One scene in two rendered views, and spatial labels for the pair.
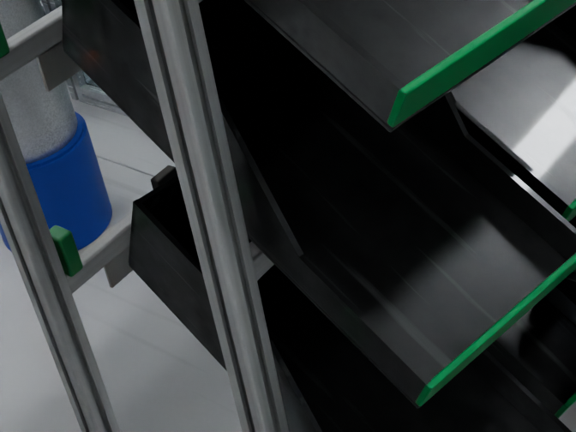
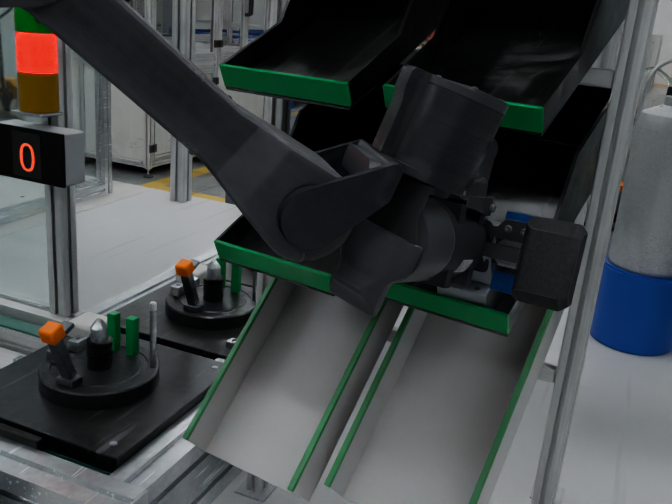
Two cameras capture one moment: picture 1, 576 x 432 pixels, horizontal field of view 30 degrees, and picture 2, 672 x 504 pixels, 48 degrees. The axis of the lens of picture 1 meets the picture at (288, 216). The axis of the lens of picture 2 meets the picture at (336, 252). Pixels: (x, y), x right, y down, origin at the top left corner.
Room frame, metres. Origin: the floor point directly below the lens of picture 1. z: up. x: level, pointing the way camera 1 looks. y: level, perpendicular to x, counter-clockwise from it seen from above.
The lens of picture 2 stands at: (0.21, -0.71, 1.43)
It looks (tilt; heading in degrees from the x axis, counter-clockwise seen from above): 18 degrees down; 69
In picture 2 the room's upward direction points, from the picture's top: 5 degrees clockwise
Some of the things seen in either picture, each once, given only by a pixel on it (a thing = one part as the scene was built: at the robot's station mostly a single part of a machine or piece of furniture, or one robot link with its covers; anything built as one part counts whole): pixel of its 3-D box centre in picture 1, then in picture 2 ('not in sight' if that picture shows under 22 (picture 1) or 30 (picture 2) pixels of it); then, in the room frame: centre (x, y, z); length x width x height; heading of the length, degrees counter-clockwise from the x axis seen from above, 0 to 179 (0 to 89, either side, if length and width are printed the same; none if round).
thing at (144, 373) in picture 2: not in sight; (100, 372); (0.25, 0.14, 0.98); 0.14 x 0.14 x 0.02
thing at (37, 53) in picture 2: not in sight; (37, 52); (0.19, 0.36, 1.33); 0.05 x 0.05 x 0.05
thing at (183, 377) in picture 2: not in sight; (100, 387); (0.25, 0.14, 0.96); 0.24 x 0.24 x 0.02; 47
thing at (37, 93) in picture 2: not in sight; (38, 91); (0.19, 0.36, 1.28); 0.05 x 0.05 x 0.05
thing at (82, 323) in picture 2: not in sight; (90, 332); (0.24, 0.28, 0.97); 0.05 x 0.05 x 0.04; 47
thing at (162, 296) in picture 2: not in sight; (213, 284); (0.42, 0.33, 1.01); 0.24 x 0.24 x 0.13; 47
